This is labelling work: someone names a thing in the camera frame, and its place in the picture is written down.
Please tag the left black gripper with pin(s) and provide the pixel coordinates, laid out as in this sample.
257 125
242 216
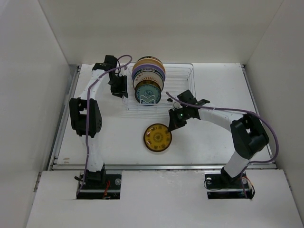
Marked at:
121 91

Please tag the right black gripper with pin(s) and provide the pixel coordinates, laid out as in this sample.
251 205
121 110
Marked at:
174 123

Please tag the yellow patterned plate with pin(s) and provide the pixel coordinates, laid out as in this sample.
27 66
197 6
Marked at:
157 137
148 82

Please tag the white orange sunburst plate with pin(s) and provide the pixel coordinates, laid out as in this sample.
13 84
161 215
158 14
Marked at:
148 76

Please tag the teal patterned plate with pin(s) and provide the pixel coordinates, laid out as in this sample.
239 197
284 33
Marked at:
147 94

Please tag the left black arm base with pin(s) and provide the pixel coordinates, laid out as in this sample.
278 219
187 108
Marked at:
108 189

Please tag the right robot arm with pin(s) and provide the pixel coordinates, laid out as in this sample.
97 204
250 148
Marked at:
248 134

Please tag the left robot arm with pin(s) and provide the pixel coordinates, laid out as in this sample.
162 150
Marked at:
85 115

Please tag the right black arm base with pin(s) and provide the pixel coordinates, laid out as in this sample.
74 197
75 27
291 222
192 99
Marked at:
217 188

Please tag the white blue rimmed plate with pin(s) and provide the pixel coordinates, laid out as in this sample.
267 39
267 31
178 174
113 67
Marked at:
148 70

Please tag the purple plate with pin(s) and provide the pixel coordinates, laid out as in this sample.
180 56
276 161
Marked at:
136 69

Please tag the tan plate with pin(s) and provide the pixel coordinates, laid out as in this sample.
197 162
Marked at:
149 61

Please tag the dark rimmed back plate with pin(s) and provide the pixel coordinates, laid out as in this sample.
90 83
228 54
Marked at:
150 57

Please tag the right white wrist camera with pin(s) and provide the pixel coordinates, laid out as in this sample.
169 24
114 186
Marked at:
176 106

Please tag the white wire dish rack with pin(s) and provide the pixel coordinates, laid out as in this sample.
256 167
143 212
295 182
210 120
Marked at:
179 78

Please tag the metal table edge rail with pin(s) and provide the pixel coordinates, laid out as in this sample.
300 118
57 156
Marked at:
133 167

